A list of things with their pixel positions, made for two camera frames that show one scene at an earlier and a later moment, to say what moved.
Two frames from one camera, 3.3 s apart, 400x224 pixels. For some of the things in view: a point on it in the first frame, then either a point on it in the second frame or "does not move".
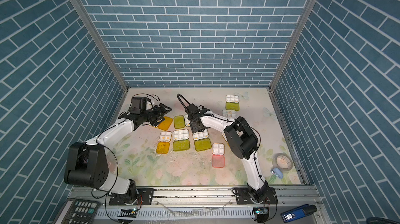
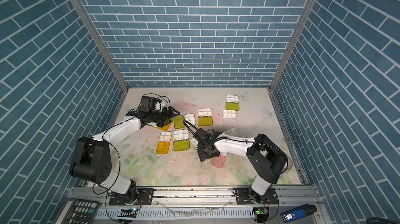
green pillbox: (180, 140) does not move
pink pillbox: (218, 155) does not move
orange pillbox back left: (165, 124) does not move
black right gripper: (193, 127) -> (201, 155)
